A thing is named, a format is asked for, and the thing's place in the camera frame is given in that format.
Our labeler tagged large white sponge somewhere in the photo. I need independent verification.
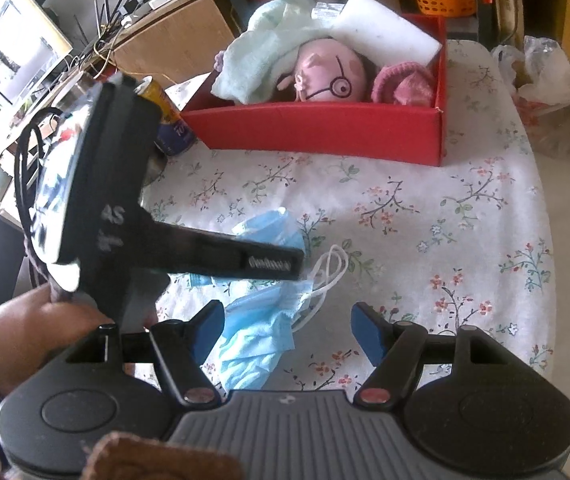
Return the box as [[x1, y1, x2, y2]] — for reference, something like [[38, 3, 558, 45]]
[[332, 0, 443, 67]]

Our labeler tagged white plastic bag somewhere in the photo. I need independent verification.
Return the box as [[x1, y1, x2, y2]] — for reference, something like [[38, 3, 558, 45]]
[[492, 35, 570, 157]]

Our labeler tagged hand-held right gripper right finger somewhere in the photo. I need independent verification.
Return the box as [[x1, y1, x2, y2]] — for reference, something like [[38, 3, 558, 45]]
[[351, 302, 510, 409]]

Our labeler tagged floral tablecloth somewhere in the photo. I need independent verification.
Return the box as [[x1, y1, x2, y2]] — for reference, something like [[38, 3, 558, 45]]
[[137, 37, 556, 401]]

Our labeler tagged pink pig plush toy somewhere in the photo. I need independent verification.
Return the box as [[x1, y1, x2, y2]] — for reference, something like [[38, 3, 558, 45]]
[[277, 37, 372, 103]]

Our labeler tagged red box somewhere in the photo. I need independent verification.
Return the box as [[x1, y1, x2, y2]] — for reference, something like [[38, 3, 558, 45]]
[[180, 14, 450, 167]]

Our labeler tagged black cable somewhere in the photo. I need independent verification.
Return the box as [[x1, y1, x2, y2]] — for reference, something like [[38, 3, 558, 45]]
[[14, 106, 63, 241]]

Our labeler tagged yellow and blue can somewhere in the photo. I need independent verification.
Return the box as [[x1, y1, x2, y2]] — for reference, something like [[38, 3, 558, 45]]
[[135, 76, 196, 157]]

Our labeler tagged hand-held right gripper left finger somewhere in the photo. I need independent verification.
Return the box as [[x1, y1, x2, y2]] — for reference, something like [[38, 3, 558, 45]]
[[62, 300, 226, 407]]

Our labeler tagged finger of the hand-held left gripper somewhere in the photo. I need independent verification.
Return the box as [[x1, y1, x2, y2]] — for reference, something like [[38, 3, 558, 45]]
[[151, 217, 306, 282]]

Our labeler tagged pale green towel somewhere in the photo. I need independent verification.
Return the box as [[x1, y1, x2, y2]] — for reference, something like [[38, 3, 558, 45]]
[[211, 0, 336, 106]]

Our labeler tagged white printed towel label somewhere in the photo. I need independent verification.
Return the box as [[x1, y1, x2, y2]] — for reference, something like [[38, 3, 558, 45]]
[[311, 2, 348, 18]]

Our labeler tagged brown wooden desk cabinet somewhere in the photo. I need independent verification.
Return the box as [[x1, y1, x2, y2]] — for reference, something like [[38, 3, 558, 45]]
[[112, 0, 238, 92]]

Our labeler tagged person's left hand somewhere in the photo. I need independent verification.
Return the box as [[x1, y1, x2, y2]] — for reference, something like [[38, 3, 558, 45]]
[[0, 287, 116, 398]]

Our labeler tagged pink knit hat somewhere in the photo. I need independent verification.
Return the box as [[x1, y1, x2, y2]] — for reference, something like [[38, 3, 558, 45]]
[[371, 60, 436, 107]]

